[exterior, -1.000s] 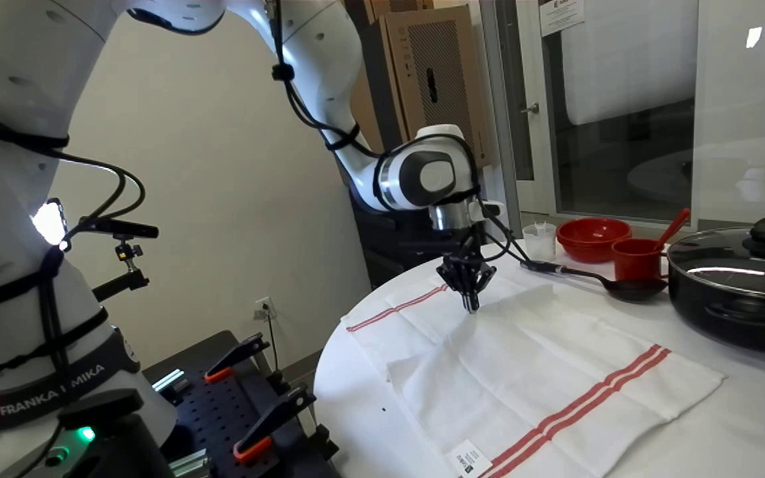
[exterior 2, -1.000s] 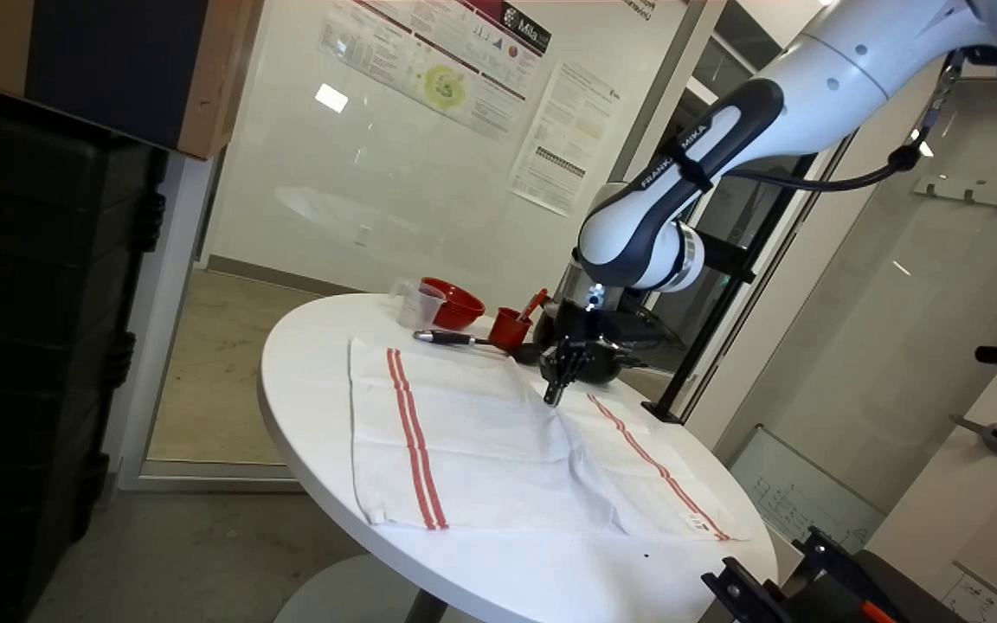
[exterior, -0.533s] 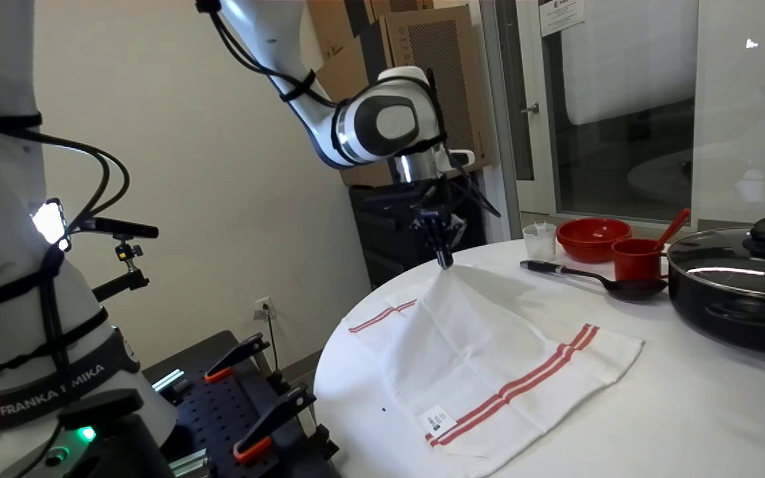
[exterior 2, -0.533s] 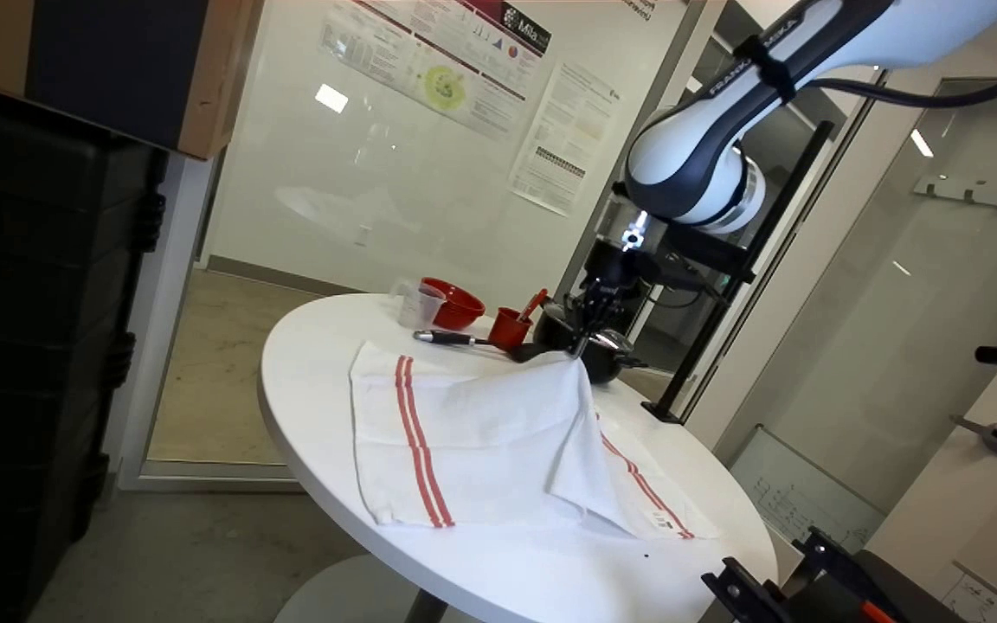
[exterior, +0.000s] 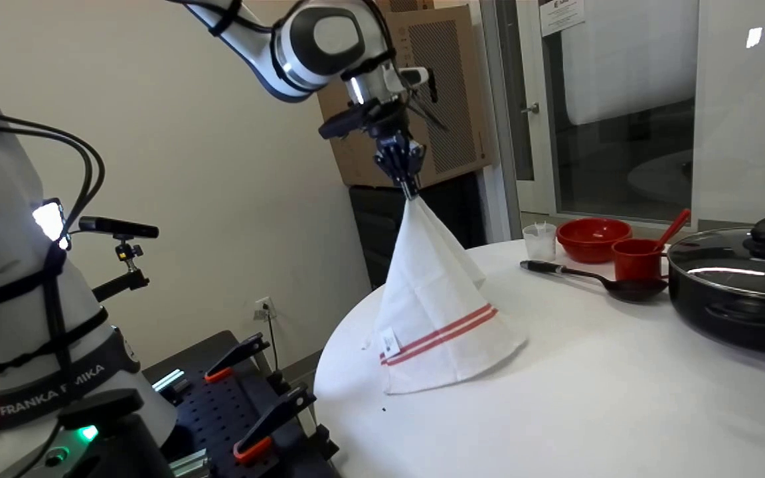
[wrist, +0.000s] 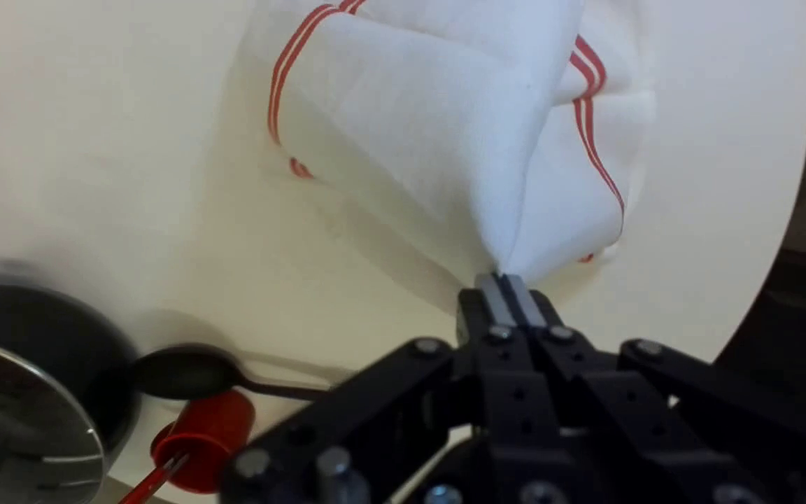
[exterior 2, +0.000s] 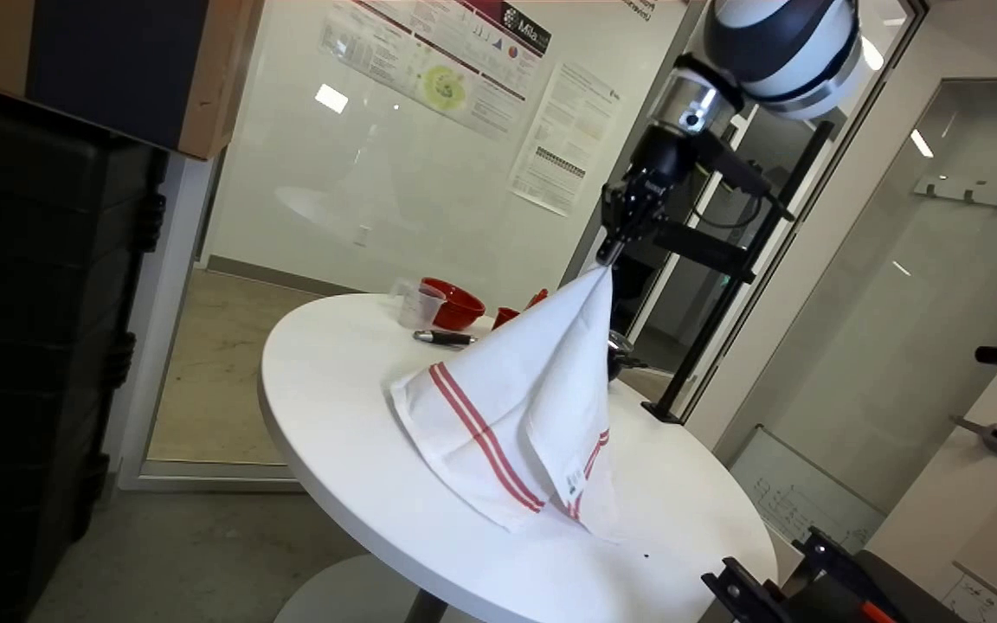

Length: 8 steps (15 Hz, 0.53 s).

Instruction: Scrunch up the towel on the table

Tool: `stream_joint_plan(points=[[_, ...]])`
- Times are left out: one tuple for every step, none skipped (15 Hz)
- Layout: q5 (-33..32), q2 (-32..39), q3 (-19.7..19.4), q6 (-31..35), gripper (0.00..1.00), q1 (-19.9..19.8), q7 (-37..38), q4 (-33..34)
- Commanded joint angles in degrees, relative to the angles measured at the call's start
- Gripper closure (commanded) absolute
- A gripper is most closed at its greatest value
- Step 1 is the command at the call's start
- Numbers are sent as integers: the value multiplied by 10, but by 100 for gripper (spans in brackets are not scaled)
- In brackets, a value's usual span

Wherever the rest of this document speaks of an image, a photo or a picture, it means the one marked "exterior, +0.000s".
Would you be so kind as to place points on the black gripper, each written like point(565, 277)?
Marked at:
point(396, 133)

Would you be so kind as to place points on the white towel with red stripes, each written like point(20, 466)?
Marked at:
point(438, 319)

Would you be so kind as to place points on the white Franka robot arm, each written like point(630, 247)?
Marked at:
point(20, 293)

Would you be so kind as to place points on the black storage cabinet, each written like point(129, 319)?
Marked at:
point(444, 214)

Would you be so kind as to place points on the large cardboard box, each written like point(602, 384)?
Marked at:
point(453, 106)

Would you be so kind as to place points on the clear plastic cup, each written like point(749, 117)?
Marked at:
point(541, 240)

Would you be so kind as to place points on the red bowl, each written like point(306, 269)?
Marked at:
point(590, 236)

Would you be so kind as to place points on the white paper notice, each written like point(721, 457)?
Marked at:
point(561, 14)

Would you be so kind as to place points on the black ladle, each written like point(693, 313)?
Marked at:
point(616, 285)

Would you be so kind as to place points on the black clamp with orange tip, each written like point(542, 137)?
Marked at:
point(271, 425)
point(234, 358)

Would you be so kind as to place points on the black perforated workbench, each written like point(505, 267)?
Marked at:
point(213, 414)

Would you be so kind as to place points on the black pot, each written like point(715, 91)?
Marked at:
point(737, 308)

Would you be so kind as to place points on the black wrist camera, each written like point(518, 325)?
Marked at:
point(343, 122)

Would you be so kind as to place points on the white wall outlet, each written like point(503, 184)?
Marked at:
point(264, 308)

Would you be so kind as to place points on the glass door with white frame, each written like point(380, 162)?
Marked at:
point(630, 106)

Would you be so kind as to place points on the black camera on stand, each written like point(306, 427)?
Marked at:
point(118, 230)

